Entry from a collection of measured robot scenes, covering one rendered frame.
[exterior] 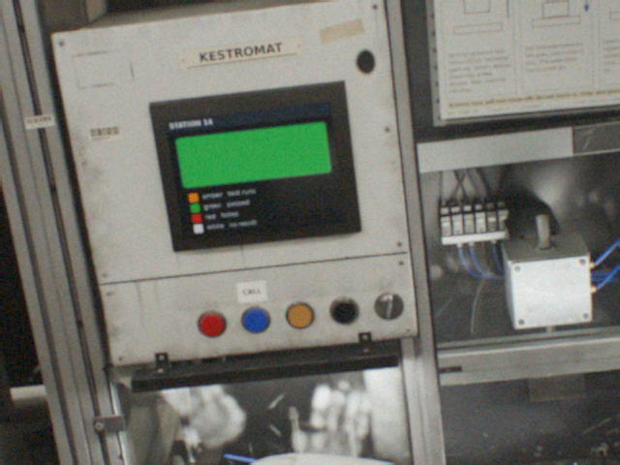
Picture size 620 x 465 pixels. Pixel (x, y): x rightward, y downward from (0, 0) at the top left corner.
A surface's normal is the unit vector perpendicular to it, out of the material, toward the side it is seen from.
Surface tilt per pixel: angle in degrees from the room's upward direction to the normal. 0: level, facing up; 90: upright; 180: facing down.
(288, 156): 90
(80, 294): 90
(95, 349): 90
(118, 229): 90
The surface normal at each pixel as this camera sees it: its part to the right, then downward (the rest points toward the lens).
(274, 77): -0.04, 0.32
